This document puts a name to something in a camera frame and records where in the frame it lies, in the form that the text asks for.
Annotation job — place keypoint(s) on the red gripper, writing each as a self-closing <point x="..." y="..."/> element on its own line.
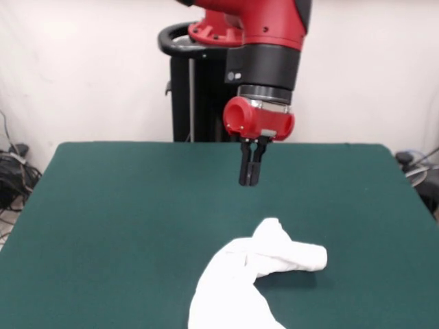
<point x="264" y="121"/>

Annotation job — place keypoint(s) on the white towel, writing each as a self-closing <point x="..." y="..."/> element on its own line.
<point x="240" y="267"/>

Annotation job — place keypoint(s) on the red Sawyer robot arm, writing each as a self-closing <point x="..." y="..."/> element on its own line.
<point x="271" y="34"/>

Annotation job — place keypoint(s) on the dark green table cloth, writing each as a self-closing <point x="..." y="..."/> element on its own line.
<point x="103" y="240"/>

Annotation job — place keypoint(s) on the black power adapter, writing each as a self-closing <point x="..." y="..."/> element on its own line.
<point x="20" y="149"/>

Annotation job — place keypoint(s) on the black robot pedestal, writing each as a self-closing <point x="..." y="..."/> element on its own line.
<point x="199" y="103"/>

